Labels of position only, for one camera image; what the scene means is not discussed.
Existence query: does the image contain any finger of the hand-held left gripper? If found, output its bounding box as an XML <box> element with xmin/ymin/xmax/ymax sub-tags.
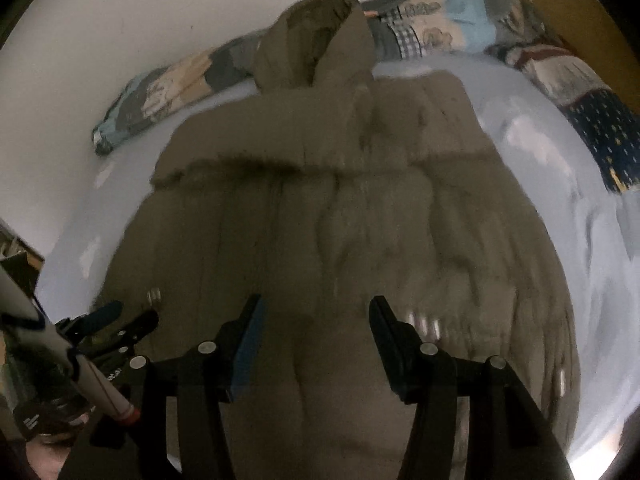
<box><xmin>92</xmin><ymin>309</ymin><xmax>160</xmax><ymax>361</ymax></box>
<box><xmin>65</xmin><ymin>301</ymin><xmax>124</xmax><ymax>341</ymax></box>

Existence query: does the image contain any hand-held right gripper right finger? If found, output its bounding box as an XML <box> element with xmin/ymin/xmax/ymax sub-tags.
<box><xmin>369</xmin><ymin>296</ymin><xmax>576</xmax><ymax>480</ymax></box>

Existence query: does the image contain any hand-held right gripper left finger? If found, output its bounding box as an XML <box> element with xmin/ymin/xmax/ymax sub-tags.
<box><xmin>57</xmin><ymin>294</ymin><xmax>266</xmax><ymax>480</ymax></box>

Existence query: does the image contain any olive hooded puffer jacket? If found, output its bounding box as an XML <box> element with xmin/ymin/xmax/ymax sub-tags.
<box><xmin>92</xmin><ymin>0</ymin><xmax>581</xmax><ymax>480</ymax></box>

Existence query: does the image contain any brown wooden cabinet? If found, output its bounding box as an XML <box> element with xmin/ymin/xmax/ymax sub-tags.
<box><xmin>0</xmin><ymin>220</ymin><xmax>46</xmax><ymax>306</ymax></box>

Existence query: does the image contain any light blue cloud-print bed sheet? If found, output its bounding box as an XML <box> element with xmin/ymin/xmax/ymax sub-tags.
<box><xmin>35</xmin><ymin>52</ymin><xmax>640</xmax><ymax>480</ymax></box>

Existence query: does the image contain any dark blue dotted cloth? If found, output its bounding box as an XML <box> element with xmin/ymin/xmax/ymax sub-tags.
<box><xmin>565</xmin><ymin>87</ymin><xmax>640</xmax><ymax>193</ymax></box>

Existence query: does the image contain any red and white knit blanket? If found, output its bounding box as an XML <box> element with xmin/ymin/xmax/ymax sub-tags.
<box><xmin>487</xmin><ymin>42</ymin><xmax>618</xmax><ymax>108</ymax></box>

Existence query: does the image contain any patchwork printed quilt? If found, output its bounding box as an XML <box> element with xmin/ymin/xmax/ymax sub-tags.
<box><xmin>91</xmin><ymin>0</ymin><xmax>551</xmax><ymax>156</ymax></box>

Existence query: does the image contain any wooden headboard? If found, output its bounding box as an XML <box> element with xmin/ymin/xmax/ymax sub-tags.
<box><xmin>517</xmin><ymin>0</ymin><xmax>640</xmax><ymax>101</ymax></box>

